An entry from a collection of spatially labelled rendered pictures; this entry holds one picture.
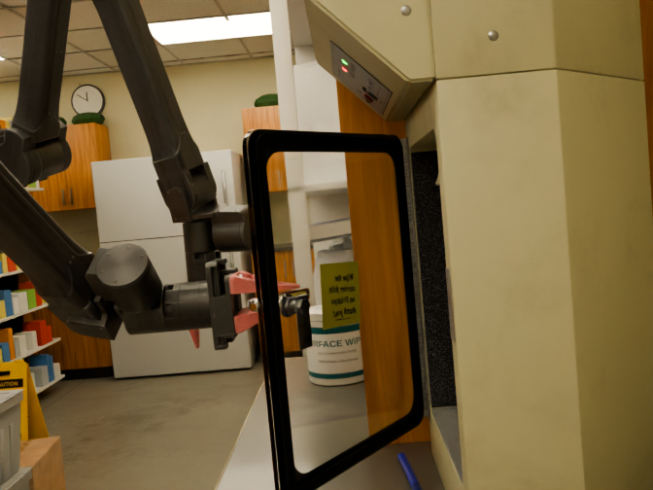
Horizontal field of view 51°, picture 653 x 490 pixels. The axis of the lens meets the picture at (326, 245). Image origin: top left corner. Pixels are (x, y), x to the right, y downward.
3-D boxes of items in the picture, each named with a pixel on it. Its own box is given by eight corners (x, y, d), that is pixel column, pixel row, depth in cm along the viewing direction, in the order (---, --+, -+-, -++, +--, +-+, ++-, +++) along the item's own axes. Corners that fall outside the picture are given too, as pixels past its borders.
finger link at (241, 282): (292, 270, 78) (211, 278, 78) (298, 332, 78) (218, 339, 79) (297, 264, 85) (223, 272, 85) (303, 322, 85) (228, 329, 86)
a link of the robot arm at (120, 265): (100, 275, 88) (72, 333, 84) (64, 220, 79) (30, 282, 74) (188, 288, 86) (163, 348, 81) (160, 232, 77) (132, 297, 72)
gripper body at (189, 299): (221, 262, 78) (156, 267, 79) (230, 349, 79) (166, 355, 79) (230, 257, 85) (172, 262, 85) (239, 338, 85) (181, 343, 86)
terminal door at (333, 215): (425, 421, 96) (401, 134, 94) (282, 510, 72) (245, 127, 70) (420, 421, 97) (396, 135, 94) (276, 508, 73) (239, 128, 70)
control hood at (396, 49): (404, 121, 95) (398, 48, 94) (435, 80, 63) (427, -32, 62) (322, 128, 95) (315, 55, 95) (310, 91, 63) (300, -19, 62)
